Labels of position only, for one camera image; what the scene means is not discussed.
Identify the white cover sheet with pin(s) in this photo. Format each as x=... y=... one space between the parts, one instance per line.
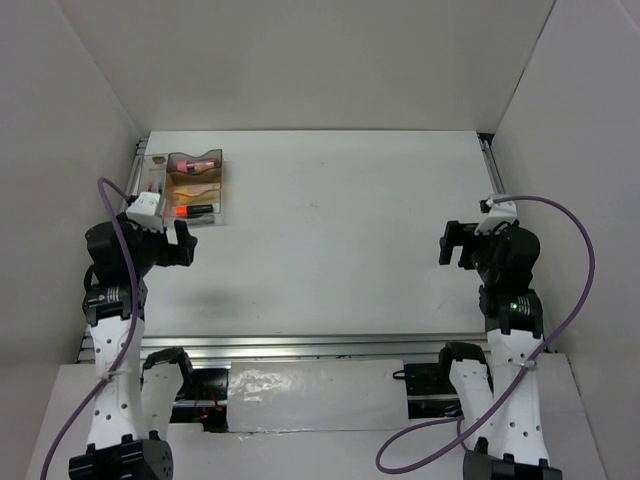
x=316 y=396

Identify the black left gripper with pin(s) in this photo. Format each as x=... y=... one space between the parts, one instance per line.
x=180 y=254

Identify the smoky grey organizer compartment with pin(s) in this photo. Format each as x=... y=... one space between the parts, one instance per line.
x=175 y=157

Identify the purple capped black highlighter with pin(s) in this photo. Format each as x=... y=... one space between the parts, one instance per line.
x=203 y=220

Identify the aluminium table frame rail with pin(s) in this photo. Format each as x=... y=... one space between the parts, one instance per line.
x=327 y=247

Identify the clear long organizer tray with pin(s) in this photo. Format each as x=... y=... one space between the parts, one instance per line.
x=151 y=169

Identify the yellow highlighter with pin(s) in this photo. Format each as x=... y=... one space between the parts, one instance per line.
x=190 y=191

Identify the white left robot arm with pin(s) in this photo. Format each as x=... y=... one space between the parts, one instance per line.
x=133 y=407

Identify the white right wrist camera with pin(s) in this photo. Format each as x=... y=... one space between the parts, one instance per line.
x=499 y=211

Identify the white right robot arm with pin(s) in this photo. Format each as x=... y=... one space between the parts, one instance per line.
x=499 y=391

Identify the orange capped black highlighter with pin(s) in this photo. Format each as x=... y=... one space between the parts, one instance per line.
x=193 y=211

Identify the pink capped pencil tube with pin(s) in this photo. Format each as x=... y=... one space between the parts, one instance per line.
x=196 y=167

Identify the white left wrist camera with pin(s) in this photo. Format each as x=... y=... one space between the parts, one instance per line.
x=147 y=211

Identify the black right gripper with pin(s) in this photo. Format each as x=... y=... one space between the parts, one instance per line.
x=461 y=233

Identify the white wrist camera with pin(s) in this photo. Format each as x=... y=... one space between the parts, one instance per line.
x=499 y=211
x=147 y=211

